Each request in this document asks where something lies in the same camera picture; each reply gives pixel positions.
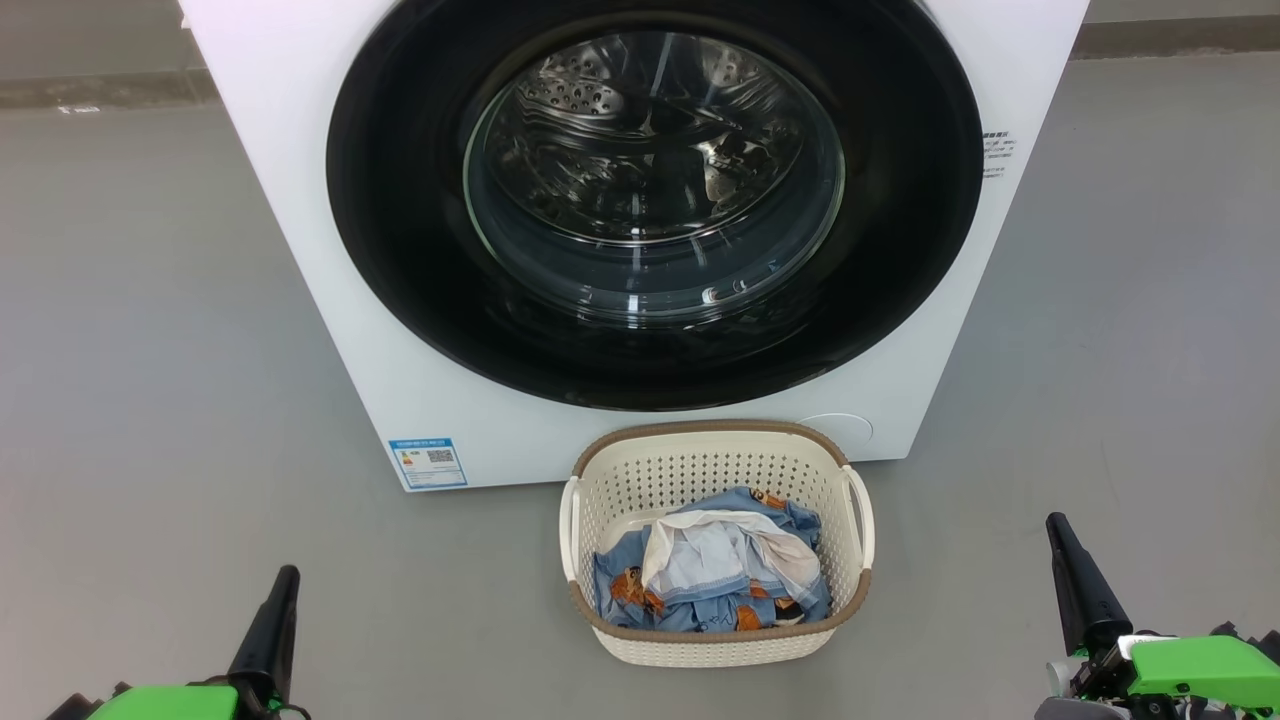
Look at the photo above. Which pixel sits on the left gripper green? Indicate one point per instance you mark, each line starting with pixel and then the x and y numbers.
pixel 160 703

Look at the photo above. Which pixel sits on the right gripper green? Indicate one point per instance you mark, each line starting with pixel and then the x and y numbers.
pixel 1200 670

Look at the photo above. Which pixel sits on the blue cartoon print garment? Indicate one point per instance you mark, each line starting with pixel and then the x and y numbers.
pixel 625 575

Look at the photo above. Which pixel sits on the blue cartoon garment cream lining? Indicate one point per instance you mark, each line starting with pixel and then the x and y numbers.
pixel 700 555

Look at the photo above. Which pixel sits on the black round glass washer door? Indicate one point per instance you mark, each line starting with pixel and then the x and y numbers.
pixel 400 200

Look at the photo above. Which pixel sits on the white front-load washing machine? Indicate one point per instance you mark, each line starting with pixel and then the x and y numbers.
pixel 300 250

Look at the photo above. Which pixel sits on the stainless steel washing machine drum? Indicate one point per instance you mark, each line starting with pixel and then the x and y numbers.
pixel 640 130

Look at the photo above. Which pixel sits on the blue energy label sticker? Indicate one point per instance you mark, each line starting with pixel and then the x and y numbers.
pixel 428 463

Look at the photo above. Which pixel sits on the cream laundry basket brown rim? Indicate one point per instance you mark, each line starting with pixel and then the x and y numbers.
pixel 715 465

